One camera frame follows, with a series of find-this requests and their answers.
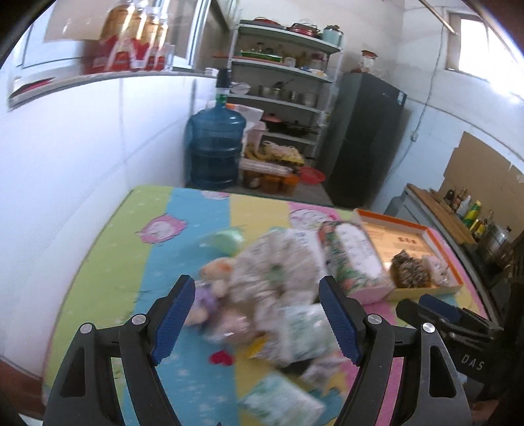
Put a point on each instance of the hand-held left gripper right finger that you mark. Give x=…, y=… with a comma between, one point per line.
x=339, y=323

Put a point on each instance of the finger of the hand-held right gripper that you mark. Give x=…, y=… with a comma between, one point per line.
x=409, y=313
x=440, y=307

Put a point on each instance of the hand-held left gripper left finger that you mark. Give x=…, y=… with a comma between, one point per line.
x=174, y=323

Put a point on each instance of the leopard print fabric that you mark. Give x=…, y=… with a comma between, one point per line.
x=409, y=268

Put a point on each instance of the teddy bear with purple dress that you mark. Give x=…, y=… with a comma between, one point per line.
x=217, y=270

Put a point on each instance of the orange cardboard box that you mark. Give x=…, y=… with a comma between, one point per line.
x=393, y=237

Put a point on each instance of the white floral cloth bag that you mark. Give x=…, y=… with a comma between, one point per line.
x=278, y=266

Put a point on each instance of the green round soft ball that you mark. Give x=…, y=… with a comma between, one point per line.
x=225, y=241

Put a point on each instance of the clear plastic bag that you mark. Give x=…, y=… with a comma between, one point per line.
x=438, y=270

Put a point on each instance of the small red heart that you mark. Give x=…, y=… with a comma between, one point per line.
x=221, y=358

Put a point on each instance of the pink floral tissue pack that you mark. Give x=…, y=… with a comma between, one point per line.
x=356, y=254

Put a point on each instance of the steel pot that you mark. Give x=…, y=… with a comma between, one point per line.
x=493, y=241

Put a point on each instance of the cooking oil bottle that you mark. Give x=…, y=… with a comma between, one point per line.
x=479, y=228

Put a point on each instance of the green and white tissue pack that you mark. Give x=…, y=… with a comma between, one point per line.
x=282, y=399

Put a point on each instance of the grey kitchen counter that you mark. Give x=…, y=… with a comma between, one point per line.
x=413, y=213

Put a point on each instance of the green and yellow bottle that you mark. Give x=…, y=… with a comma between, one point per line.
x=473, y=211

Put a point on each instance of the white plastic bottle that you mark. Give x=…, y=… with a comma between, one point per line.
x=464, y=205

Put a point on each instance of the dark sauce bottle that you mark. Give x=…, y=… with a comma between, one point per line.
x=450, y=196

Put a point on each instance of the low green table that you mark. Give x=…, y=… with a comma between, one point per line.
x=307, y=196

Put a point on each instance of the brown cardboard sheet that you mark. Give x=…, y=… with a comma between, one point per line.
x=475, y=164

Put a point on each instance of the orange jar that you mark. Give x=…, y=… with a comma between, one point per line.
x=254, y=180
x=271, y=184
x=290, y=184

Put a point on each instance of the red plastic basin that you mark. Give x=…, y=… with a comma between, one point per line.
x=313, y=175

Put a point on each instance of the packet of dry noodles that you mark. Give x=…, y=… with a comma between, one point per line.
x=264, y=167

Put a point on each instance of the dark refrigerator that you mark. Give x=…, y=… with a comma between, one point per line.
x=360, y=143

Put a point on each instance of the egg tray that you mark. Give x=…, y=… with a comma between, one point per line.
x=282, y=153

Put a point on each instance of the blue water jug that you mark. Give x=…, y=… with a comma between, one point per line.
x=213, y=143

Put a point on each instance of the bunch of bananas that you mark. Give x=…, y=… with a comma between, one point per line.
x=254, y=153

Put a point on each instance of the black wok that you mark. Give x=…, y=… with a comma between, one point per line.
x=299, y=130

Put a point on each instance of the pink plastic bin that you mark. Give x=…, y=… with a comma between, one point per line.
x=257, y=133

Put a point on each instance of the red cooking pot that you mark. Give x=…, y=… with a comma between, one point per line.
x=272, y=122

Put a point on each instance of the white sack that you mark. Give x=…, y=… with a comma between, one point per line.
x=250, y=112

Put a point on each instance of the white bowl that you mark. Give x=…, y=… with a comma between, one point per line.
x=241, y=88

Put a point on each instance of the water jug pump dispenser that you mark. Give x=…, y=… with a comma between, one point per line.
x=223, y=82

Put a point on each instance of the glass jar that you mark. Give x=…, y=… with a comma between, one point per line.
x=368, y=61

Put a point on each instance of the white metal shelf rack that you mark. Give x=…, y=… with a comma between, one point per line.
x=282, y=70

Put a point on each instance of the window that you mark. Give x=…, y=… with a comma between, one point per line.
x=475, y=45
x=184, y=32

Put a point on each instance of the pack of red drink bottles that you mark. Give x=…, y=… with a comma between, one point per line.
x=123, y=53

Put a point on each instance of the green tray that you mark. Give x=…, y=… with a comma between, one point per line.
x=258, y=52

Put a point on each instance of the teal pot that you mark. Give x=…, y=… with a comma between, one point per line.
x=332, y=35

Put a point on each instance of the red pan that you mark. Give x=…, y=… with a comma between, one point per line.
x=305, y=28

